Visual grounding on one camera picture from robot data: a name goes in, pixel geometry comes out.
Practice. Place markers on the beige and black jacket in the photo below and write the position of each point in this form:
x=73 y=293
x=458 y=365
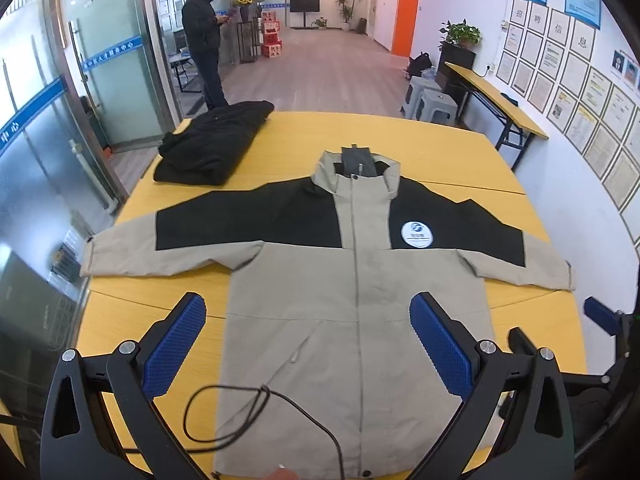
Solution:
x=320 y=300

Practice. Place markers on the yellow folding table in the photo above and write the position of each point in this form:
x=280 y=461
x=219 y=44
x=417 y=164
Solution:
x=500 y=105

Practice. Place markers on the grey plastic stool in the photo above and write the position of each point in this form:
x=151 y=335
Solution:
x=420 y=91
x=435 y=106

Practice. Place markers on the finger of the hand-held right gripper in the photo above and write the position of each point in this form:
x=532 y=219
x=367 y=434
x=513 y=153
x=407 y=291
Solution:
x=522 y=341
x=602 y=315

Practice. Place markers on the black display stand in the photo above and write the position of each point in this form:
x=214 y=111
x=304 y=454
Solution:
x=248 y=35

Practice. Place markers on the black backpack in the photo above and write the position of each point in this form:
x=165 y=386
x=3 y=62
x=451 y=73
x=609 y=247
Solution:
x=419 y=66

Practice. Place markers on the small potted plant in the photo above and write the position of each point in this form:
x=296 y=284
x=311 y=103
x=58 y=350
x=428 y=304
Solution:
x=320 y=23

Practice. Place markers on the black cabinet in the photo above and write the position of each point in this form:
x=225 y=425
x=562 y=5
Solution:
x=452 y=72

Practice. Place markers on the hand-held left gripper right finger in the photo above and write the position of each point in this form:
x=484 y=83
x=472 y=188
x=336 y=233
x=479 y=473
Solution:
x=442 y=350

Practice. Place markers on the group of framed wall documents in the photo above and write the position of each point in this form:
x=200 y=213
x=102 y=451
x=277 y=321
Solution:
x=575 y=90

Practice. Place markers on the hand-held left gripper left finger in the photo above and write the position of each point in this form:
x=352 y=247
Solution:
x=172 y=350

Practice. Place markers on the stack of red boxes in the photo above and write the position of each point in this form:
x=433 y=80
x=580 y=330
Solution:
x=271 y=35

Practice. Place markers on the folded black jacket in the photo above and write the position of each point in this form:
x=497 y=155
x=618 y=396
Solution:
x=210 y=142

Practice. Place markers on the tall potted palm plant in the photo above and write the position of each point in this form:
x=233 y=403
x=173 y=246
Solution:
x=348 y=7

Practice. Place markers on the leafy green potted plant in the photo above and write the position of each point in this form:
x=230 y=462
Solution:
x=460 y=34

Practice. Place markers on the black television screen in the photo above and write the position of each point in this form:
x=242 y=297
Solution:
x=304 y=4

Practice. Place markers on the black trash bin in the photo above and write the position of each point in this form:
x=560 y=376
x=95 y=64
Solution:
x=362 y=25

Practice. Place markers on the sunflower bouquet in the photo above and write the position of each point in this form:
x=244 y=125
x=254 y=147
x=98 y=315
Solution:
x=247 y=0

